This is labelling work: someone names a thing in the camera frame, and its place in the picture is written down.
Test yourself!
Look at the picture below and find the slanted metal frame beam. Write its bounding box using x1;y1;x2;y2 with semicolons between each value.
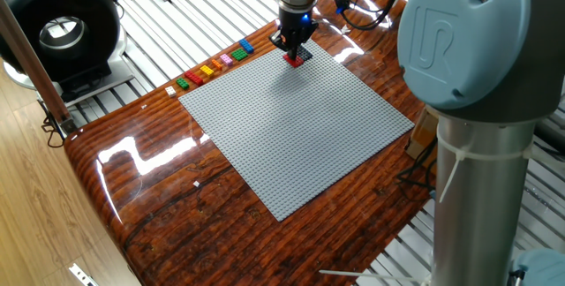
0;0;76;137

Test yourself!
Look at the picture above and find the black coiled cable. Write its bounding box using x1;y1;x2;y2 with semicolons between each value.
394;139;439;202

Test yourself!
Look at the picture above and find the black gripper cable bundle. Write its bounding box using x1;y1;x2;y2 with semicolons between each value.
328;0;419;32

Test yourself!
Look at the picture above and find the long red Lego plate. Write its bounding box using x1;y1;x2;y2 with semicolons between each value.
184;70;205;87

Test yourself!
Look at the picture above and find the black ring-shaped device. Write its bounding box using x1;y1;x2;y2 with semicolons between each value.
0;0;133;102

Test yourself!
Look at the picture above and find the grey Lego baseplate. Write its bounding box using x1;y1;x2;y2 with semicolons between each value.
178;38;415;223

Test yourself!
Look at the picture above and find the black Lego plate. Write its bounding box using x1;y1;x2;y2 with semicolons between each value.
296;45;314;63

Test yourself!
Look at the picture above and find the thin black cable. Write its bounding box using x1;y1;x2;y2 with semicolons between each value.
41;100;66;149

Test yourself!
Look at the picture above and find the white metal bracket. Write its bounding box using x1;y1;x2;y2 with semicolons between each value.
68;262;101;286

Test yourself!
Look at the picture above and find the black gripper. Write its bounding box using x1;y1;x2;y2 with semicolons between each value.
268;6;320;61

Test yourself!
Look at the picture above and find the looped white zip tie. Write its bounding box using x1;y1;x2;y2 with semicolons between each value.
435;132;565;204

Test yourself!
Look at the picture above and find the taped cardboard box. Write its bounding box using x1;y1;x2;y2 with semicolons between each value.
405;108;440;162

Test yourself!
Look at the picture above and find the wide red Lego plate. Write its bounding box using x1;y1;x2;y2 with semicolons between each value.
282;52;305;69

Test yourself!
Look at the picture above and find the blue Lego plate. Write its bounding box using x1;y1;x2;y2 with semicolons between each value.
238;38;256;56

